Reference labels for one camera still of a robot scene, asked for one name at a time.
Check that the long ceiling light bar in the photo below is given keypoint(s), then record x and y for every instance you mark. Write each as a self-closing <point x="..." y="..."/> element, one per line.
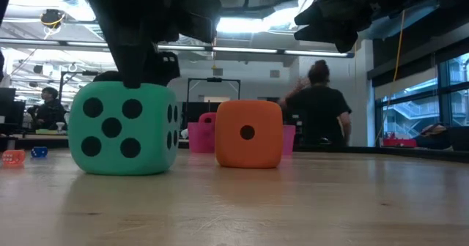
<point x="249" y="50"/>

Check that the black aluminium table frame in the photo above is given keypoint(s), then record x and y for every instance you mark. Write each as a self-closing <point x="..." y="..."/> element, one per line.
<point x="403" y="151"/>

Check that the pink translucent plastic bin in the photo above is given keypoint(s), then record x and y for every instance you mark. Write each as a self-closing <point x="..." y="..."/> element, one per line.
<point x="201" y="140"/>

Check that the black metal stand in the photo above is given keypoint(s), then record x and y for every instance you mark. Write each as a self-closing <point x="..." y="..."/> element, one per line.
<point x="59" y="92"/>

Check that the large orange foam die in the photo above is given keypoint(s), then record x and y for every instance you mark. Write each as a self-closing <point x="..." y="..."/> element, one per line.
<point x="249" y="143"/>

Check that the red tray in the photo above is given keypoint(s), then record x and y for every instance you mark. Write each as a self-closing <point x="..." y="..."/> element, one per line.
<point x="399" y="143"/>

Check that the small blue die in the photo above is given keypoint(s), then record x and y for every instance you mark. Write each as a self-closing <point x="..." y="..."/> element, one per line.
<point x="39" y="152"/>

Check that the large green foam die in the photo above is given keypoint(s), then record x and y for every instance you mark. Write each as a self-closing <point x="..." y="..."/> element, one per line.
<point x="117" y="136"/>

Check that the small orange die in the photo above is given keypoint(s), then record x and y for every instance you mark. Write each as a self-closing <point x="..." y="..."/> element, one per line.
<point x="13" y="157"/>

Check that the grey wall vent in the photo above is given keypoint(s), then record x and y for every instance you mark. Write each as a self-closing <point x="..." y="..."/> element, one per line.
<point x="218" y="72"/>
<point x="274" y="74"/>

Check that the large glass window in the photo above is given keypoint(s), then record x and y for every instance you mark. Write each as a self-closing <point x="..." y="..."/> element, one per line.
<point x="410" y="110"/>

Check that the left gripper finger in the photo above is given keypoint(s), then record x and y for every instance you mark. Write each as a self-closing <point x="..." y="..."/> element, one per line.
<point x="161" y="70"/>
<point x="128" y="37"/>

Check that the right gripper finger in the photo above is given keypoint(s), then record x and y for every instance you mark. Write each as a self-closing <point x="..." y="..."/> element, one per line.
<point x="329" y="37"/>
<point x="337" y="11"/>

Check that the black monitor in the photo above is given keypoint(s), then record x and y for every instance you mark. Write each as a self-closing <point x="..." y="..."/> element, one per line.
<point x="11" y="110"/>

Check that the person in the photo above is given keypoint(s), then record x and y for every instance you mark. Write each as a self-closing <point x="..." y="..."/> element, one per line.
<point x="432" y="136"/>
<point x="318" y="107"/>
<point x="49" y="114"/>

